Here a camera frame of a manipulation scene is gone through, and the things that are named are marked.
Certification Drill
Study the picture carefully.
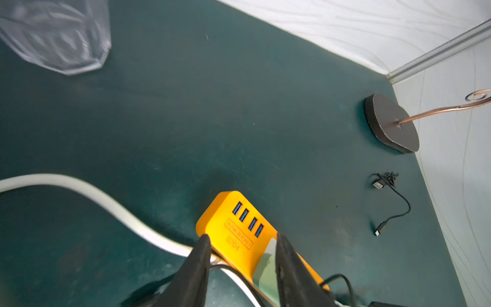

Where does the mint green charger plug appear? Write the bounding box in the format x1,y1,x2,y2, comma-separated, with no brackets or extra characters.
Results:
253,239,280,306

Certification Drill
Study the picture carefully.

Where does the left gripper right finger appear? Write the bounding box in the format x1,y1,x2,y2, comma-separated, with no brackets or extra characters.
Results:
275,234,336,306

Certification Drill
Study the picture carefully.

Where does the black cable bundle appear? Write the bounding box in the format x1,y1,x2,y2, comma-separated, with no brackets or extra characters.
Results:
208,262,407,307

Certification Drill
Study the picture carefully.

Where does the orange power strip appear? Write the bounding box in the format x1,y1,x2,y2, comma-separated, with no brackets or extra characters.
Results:
195,191,331,307

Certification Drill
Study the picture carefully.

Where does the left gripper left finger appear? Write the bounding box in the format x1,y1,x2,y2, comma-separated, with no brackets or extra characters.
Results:
153,235,212,306

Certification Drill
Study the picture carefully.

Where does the white power strip cable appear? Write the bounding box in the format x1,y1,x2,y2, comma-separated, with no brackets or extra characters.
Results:
0,173,262,307

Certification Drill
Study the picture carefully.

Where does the brown metal jewelry stand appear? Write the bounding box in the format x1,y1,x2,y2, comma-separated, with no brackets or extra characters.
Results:
364,89,490,154

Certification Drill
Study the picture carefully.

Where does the short black usb cable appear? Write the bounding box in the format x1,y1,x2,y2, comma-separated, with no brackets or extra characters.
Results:
369,171,412,237

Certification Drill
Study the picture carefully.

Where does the clear glass cup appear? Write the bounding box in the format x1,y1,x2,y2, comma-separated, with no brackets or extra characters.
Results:
1,1,112,75

